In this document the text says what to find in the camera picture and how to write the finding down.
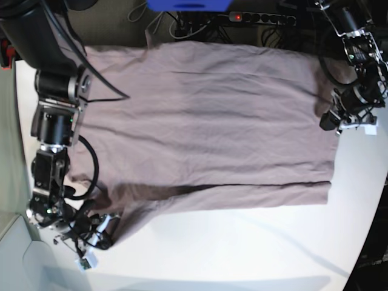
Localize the white cable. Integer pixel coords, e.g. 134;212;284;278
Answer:
146;12;210;39

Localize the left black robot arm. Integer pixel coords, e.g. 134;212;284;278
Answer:
315;1;387;133

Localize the black power strip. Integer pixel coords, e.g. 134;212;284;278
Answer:
228;12;296;26

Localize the white camera bracket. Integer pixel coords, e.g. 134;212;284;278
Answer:
53;213;122;271
330;87;380;136

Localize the red and black clamp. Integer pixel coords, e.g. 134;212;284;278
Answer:
1;38;15;70

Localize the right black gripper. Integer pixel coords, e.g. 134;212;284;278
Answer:
61;214;121;246

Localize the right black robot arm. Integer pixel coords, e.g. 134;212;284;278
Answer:
1;1;112;250

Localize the mauve pink t-shirt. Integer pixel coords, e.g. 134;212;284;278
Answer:
80;41;338;243

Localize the blue plastic mount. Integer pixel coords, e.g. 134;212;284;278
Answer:
147;0;232;12

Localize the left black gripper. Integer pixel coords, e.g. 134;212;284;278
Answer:
319;89;375;131

